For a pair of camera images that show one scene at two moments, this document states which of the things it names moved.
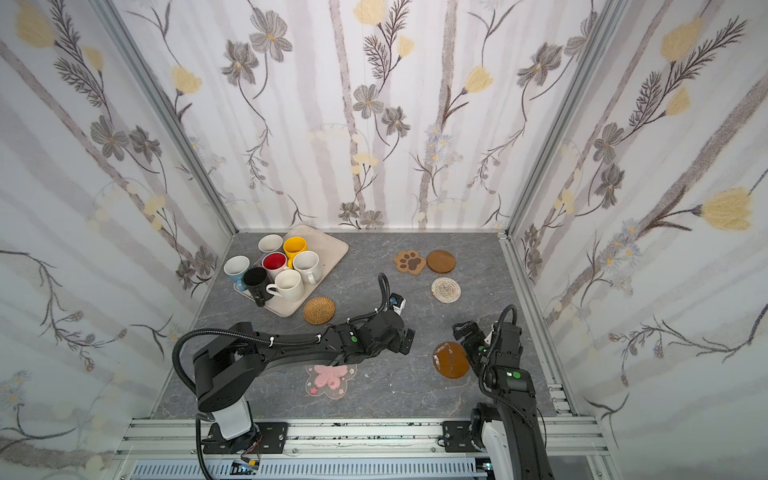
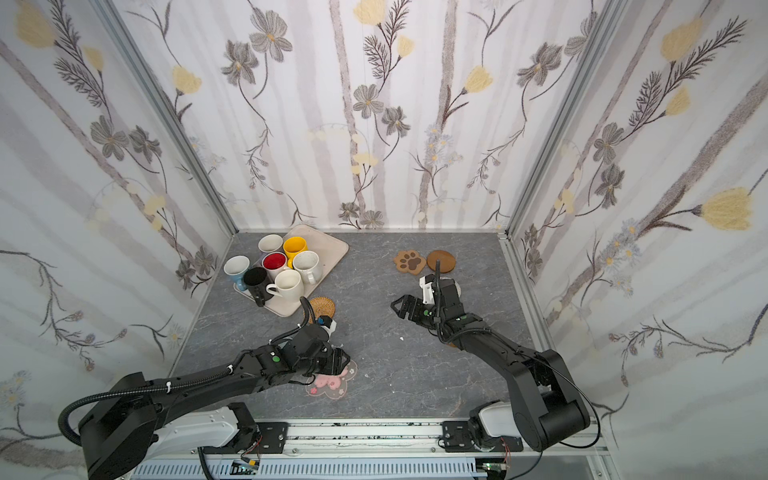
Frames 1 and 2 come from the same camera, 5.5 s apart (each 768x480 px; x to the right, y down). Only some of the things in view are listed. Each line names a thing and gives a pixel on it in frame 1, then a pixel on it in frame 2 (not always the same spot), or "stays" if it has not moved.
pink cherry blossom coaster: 329,379 stays
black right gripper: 471,336 -> 417,309
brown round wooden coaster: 441,261 stays
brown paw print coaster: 409,261 stays
